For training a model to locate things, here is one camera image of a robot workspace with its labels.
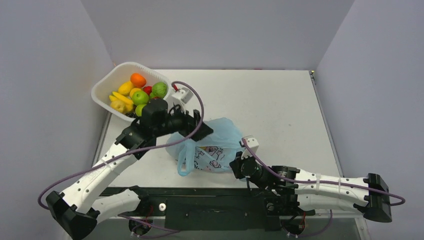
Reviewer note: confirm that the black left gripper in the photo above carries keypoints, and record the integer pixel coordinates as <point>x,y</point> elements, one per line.
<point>189,122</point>

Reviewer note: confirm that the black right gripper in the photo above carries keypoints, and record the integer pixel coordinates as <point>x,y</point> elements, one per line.
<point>237,164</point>

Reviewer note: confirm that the light blue plastic bag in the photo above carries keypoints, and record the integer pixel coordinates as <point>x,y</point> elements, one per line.
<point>211,154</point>

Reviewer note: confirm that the orange fake orange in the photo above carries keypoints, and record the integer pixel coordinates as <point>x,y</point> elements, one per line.
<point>138,80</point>

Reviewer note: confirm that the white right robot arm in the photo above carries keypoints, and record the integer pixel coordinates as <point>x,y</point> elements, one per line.
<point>306,191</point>

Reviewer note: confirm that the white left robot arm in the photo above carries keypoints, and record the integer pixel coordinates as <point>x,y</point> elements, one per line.
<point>78,208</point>

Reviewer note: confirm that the light green fake apple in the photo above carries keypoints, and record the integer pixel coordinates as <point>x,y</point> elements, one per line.
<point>138,110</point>

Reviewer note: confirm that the red fake strawberry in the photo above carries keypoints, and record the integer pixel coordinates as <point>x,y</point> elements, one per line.
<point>147,89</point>

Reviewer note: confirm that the yellow fake lemon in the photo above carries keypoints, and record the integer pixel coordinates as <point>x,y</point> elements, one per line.
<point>134,90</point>

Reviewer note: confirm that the yellow fake pear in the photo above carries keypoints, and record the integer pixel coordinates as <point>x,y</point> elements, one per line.
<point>118,106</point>

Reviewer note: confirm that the yellow fake mango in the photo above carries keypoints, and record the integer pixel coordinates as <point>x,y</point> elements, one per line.
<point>126,88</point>

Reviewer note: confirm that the yellow fake banana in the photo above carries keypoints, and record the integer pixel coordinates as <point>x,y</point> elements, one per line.
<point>117,96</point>

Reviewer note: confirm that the white plastic basket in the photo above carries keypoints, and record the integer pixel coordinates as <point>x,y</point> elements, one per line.
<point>119,75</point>

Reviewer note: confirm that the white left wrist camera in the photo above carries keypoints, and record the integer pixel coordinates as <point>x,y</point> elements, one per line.
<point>180,98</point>

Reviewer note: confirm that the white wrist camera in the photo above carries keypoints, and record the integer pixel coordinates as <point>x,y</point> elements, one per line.
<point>180,98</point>
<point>250,145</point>

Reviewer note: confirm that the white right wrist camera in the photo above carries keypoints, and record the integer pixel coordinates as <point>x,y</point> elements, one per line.
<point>250,145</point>

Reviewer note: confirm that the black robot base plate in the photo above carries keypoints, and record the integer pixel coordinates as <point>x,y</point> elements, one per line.
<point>217,209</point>

